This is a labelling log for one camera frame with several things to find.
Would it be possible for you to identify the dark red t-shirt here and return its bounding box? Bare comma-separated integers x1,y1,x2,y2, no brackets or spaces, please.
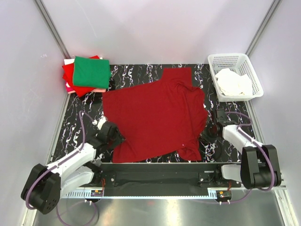
103,67,207,163

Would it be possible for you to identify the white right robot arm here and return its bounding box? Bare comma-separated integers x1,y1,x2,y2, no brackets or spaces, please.
201,109,282,192

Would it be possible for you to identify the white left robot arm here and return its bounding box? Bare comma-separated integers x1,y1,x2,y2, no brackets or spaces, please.
21,121,125,215

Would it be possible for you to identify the white crumpled t-shirt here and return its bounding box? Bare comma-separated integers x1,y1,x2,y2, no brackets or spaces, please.
215,68,253,96

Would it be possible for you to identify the white plastic basket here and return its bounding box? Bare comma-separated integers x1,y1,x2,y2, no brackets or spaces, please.
207,53,264,102

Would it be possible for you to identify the red folded t-shirt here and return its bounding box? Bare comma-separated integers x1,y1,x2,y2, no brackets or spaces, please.
62,63,96,97

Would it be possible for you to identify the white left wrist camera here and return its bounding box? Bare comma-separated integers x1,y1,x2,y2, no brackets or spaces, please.
92,116,107,130

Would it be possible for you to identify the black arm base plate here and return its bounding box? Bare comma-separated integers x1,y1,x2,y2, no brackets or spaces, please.
82,163,242,200

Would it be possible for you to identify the aluminium frame post right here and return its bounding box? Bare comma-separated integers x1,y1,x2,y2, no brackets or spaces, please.
245,0,282,57

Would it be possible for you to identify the aluminium frame post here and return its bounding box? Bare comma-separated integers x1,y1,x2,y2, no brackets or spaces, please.
33,0,71,59
245,0,282,57

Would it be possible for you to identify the aluminium frame post left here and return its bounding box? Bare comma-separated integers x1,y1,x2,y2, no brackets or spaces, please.
33,0,71,59

